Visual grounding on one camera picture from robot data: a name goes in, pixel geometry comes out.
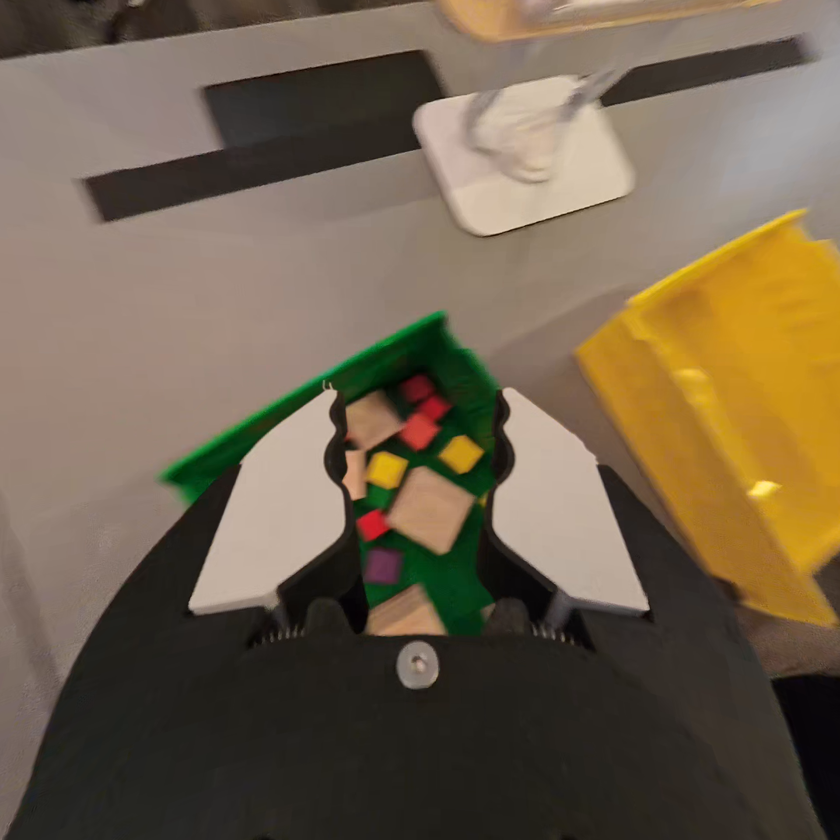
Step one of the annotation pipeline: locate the yellow plastic box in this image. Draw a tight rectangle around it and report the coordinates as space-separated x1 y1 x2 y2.
574 209 840 627

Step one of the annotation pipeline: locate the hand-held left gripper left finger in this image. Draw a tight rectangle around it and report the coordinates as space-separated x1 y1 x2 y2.
187 388 368 636

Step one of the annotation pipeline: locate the green plastic box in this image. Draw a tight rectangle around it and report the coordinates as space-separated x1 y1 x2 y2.
159 311 503 637

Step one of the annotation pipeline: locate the pile of coloured cubes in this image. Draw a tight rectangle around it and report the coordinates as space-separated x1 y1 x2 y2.
341 374 490 637

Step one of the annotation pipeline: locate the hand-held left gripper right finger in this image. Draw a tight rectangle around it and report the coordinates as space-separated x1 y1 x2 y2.
476 387 652 636

